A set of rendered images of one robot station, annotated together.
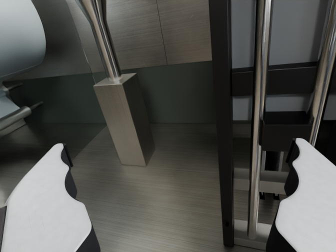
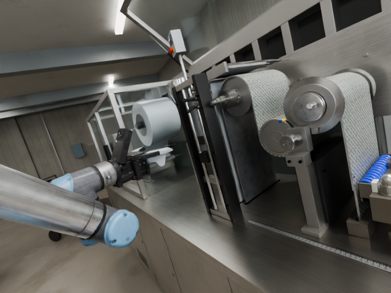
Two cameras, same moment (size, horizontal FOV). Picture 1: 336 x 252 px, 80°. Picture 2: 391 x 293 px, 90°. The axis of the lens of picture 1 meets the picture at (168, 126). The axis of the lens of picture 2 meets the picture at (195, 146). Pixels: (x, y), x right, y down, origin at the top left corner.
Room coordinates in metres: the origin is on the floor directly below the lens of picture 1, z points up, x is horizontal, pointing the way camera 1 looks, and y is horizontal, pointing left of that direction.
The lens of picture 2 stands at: (-0.43, -0.53, 1.30)
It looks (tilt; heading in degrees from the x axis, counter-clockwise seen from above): 8 degrees down; 34
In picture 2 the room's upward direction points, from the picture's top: 16 degrees counter-clockwise
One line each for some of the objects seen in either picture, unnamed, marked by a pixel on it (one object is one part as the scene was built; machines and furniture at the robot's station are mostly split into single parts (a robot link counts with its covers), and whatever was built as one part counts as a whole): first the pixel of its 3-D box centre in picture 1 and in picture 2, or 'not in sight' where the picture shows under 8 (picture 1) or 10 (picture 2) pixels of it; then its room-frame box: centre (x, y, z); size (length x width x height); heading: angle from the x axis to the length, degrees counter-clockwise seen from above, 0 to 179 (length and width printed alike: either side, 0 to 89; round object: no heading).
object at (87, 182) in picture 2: not in sight; (77, 187); (-0.19, 0.03, 1.21); 0.11 x 0.08 x 0.09; 174
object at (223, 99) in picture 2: not in sight; (217, 102); (0.20, -0.25, 1.34); 0.06 x 0.03 x 0.03; 157
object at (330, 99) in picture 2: not in sight; (330, 98); (0.29, -0.55, 1.25); 0.26 x 0.12 x 0.12; 157
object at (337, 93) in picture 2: not in sight; (310, 106); (0.17, -0.51, 1.25); 0.15 x 0.01 x 0.15; 67
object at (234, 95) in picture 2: not in sight; (229, 98); (0.25, -0.27, 1.34); 0.06 x 0.06 x 0.06; 67
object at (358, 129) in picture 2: not in sight; (362, 142); (0.26, -0.61, 1.11); 0.23 x 0.01 x 0.18; 157
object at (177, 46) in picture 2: not in sight; (174, 44); (0.42, -0.01, 1.66); 0.07 x 0.07 x 0.10; 50
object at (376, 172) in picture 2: not in sight; (377, 171); (0.26, -0.63, 1.03); 0.21 x 0.04 x 0.03; 157
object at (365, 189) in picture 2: not in sight; (380, 175); (0.26, -0.63, 1.01); 0.23 x 0.03 x 0.05; 157
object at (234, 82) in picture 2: not in sight; (256, 92); (0.39, -0.33, 1.34); 0.25 x 0.14 x 0.14; 157
